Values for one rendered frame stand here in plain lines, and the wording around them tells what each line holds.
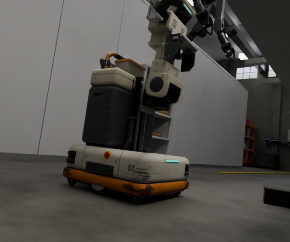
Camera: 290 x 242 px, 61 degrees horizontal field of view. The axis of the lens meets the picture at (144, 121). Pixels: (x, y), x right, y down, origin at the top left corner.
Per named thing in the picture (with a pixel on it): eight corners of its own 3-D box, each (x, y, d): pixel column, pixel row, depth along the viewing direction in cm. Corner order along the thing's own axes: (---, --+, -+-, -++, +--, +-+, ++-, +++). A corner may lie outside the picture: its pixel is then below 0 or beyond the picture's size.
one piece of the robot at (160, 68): (123, 94, 163) (145, 6, 165) (153, 106, 194) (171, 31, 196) (156, 100, 148) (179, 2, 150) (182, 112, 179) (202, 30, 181)
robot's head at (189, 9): (156, 6, 171) (171, -13, 166) (170, 20, 188) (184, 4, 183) (168, 16, 164) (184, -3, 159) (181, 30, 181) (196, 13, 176)
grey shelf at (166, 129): (111, 163, 378) (124, 66, 394) (147, 165, 447) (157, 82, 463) (133, 168, 349) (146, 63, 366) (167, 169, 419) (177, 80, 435)
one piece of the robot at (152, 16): (145, 18, 156) (149, 1, 156) (149, 22, 160) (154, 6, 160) (158, 18, 150) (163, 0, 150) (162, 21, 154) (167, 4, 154)
